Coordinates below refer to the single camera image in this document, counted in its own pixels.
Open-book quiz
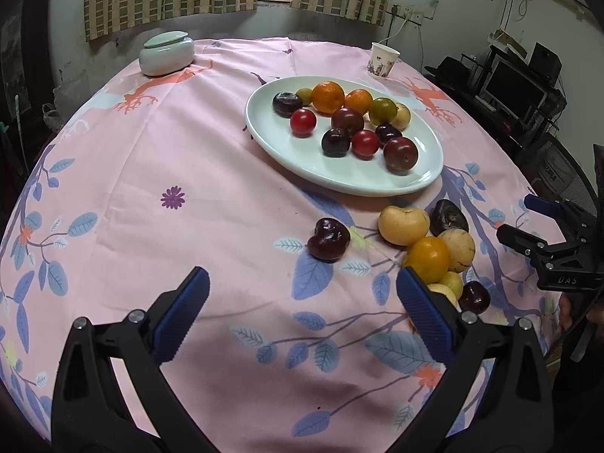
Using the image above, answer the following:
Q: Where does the orange yellow tomato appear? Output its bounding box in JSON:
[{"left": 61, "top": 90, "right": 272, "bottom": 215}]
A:
[{"left": 402, "top": 236, "right": 450, "bottom": 284}]

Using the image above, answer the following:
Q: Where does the pale pepino melon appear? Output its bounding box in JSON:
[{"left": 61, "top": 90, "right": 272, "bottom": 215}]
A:
[{"left": 378, "top": 206, "right": 430, "bottom": 247}]

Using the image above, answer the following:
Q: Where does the dark heart-shaped cherry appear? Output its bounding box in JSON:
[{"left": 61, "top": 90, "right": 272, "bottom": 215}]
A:
[{"left": 307, "top": 218, "right": 351, "bottom": 263}]

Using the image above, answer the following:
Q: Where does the small green-yellow fruit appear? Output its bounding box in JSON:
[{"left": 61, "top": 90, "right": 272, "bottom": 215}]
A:
[{"left": 296, "top": 87, "right": 312, "bottom": 106}]

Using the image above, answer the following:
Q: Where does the yellow striped pepino melon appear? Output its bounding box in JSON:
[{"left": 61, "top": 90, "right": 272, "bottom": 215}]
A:
[{"left": 390, "top": 102, "right": 411, "bottom": 131}]

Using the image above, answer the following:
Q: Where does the dark water chestnut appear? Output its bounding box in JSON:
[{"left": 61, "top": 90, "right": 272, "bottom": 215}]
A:
[{"left": 272, "top": 92, "right": 304, "bottom": 119}]

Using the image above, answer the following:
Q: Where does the computer monitor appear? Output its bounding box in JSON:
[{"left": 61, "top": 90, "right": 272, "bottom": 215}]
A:
[{"left": 479, "top": 56, "right": 547, "bottom": 122}]

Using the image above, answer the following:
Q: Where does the large orange mandarin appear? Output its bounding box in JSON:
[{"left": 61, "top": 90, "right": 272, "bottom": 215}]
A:
[{"left": 310, "top": 81, "right": 345, "bottom": 116}]

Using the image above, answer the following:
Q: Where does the small orange mandarin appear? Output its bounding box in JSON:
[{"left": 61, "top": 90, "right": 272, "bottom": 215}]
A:
[{"left": 344, "top": 88, "right": 374, "bottom": 116}]

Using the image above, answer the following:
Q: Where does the floral paper cup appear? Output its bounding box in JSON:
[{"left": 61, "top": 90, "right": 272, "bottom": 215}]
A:
[{"left": 367, "top": 42, "right": 400, "bottom": 78}]

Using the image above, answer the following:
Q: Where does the dark purple mangosteen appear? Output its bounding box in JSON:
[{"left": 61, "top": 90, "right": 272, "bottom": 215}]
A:
[{"left": 430, "top": 199, "right": 469, "bottom": 236}]

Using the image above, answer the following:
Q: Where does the red cherry tomato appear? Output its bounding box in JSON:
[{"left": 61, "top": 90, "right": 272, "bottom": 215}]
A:
[{"left": 290, "top": 108, "right": 317, "bottom": 137}]

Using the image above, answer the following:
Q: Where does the wall power strip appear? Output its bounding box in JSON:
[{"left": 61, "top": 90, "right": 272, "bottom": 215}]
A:
[{"left": 390, "top": 5, "right": 424, "bottom": 26}]

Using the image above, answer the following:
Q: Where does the white lidded ceramic jar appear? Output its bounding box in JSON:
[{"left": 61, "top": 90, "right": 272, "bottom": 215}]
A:
[{"left": 138, "top": 31, "right": 194, "bottom": 77}]

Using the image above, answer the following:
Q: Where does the white oval plate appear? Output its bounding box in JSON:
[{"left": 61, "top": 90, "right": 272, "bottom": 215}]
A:
[{"left": 245, "top": 76, "right": 444, "bottom": 197}]

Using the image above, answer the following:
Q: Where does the pink patterned tablecloth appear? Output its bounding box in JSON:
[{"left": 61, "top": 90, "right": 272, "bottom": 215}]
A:
[{"left": 1, "top": 38, "right": 561, "bottom": 452}]

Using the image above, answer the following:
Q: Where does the dark red plum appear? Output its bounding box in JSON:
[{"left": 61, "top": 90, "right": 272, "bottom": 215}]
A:
[{"left": 331, "top": 108, "right": 364, "bottom": 139}]

